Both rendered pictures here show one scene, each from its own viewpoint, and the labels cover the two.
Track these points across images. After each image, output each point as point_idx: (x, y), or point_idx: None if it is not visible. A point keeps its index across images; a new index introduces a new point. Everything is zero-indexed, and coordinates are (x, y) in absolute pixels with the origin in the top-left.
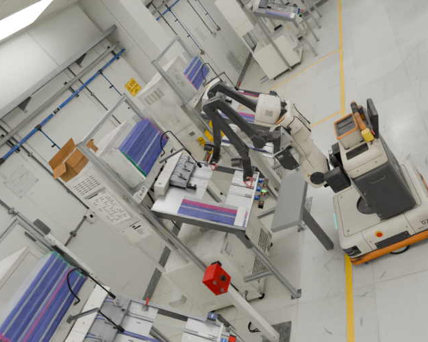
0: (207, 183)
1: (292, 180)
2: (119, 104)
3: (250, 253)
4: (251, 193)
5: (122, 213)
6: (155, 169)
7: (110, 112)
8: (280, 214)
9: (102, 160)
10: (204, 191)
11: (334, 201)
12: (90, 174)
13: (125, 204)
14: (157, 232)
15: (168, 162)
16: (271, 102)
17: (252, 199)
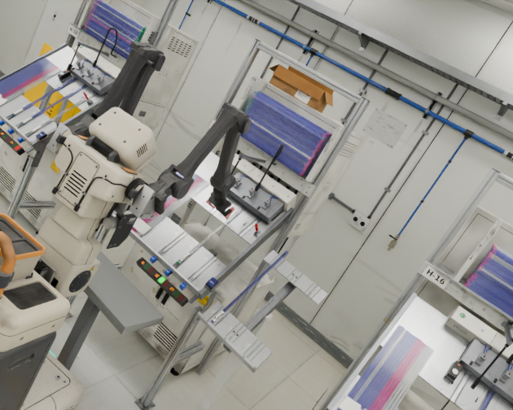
0: (218, 218)
1: (132, 306)
2: (339, 90)
3: (147, 295)
4: (166, 259)
5: None
6: (251, 151)
7: (319, 78)
8: (96, 257)
9: (269, 93)
10: (205, 208)
11: (68, 371)
12: None
13: None
14: None
15: (271, 179)
16: (112, 124)
17: (150, 247)
